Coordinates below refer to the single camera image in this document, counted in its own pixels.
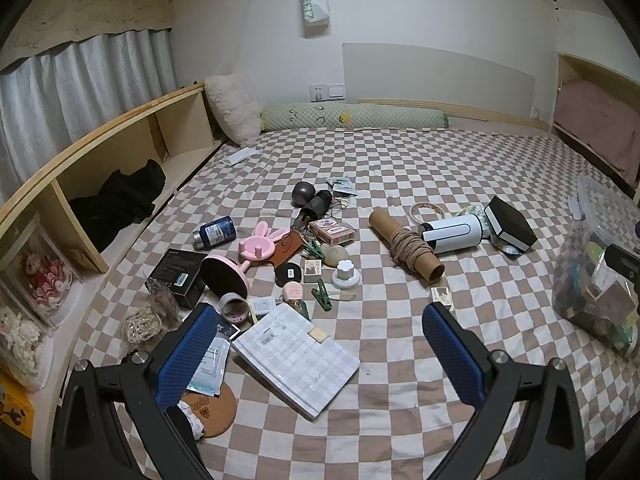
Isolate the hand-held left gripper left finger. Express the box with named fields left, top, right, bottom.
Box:
left=50, top=302, right=233, bottom=480

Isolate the brown leather pouch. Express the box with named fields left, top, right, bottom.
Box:
left=260, top=229, right=305, bottom=267

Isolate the white curtain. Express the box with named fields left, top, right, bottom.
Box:
left=0, top=29, right=180, bottom=161

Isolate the brown fuzzy tuft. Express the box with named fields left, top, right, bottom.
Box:
left=147, top=282, right=183, bottom=323

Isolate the white hanging paper bag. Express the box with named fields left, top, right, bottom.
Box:
left=297, top=0, right=332, bottom=38

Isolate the white flower-shaped cap bottle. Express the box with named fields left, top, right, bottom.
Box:
left=331, top=259, right=363, bottom=291

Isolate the clear bag of pink plush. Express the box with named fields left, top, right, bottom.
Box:
left=0, top=215, right=83, bottom=331

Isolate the clear tape roll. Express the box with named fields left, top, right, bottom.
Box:
left=410, top=201, right=443, bottom=225

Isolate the clear plastic storage container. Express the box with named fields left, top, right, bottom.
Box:
left=552, top=174, right=640, bottom=358

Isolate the washi tape roll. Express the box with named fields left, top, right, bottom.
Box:
left=219, top=292, right=250, bottom=325

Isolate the wooden alcove frame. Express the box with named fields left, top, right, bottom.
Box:
left=550, top=52, right=640, bottom=196

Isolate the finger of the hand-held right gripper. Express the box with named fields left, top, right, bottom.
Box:
left=605, top=243, right=640, bottom=283

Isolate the wooden shelf unit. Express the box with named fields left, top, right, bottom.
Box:
left=0, top=81, right=223, bottom=411

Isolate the white headboard panel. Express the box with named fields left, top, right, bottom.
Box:
left=342, top=42, right=537, bottom=111

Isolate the teal mask packet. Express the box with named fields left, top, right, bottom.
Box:
left=326, top=175, right=358, bottom=197

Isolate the white cylindrical appliance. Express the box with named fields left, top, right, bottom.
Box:
left=417, top=212, right=485, bottom=255

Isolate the pink bunny stand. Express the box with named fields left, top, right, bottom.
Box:
left=237, top=220, right=290, bottom=262

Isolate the white fluffy pillow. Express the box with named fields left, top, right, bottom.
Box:
left=204, top=72, right=262, bottom=147

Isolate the white and teal packet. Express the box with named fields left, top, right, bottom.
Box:
left=187, top=335, right=232, bottom=396

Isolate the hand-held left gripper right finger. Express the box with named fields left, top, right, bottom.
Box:
left=421, top=302, right=586, bottom=480

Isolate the pink card box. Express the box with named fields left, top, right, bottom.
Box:
left=309, top=219, right=357, bottom=247

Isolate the white wall switch plate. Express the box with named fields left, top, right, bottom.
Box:
left=309, top=81, right=347, bottom=102

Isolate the wooden headboard rail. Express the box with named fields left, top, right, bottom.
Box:
left=360, top=99, right=551, bottom=133

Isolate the cardboard tube with rope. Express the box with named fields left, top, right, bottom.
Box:
left=369, top=209, right=446, bottom=283

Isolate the pink blanket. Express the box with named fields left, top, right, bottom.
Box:
left=554, top=80, right=640, bottom=186

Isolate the pink round mirror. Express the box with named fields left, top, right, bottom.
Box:
left=201, top=255, right=251, bottom=300

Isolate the black card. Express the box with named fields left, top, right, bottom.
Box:
left=212, top=317, right=242, bottom=343

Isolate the beige round stone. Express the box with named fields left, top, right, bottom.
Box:
left=320, top=244, right=352, bottom=267

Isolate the clear bag of white plush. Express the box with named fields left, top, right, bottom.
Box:
left=0, top=300, right=56, bottom=393

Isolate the black printed carton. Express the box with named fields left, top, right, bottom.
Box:
left=146, top=247, right=208, bottom=310

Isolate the green bolster pillow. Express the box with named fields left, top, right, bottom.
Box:
left=259, top=101, right=450, bottom=133

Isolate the black cloth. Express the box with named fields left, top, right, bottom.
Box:
left=67, top=159, right=167, bottom=253

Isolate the cork coaster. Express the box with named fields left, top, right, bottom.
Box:
left=180, top=382, right=237, bottom=438

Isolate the black box with white sides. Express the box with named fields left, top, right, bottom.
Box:
left=484, top=195, right=538, bottom=252

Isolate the beige printed curtain valance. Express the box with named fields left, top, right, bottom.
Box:
left=0, top=0, right=175, bottom=73

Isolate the white crochet cloth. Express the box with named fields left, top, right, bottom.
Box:
left=167, top=402, right=207, bottom=441

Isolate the grid notebook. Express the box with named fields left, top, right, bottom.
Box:
left=231, top=302, right=361, bottom=420

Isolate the blue jar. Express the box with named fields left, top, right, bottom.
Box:
left=193, top=216, right=237, bottom=250

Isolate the yellow box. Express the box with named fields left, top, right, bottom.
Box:
left=0, top=370, right=36, bottom=436

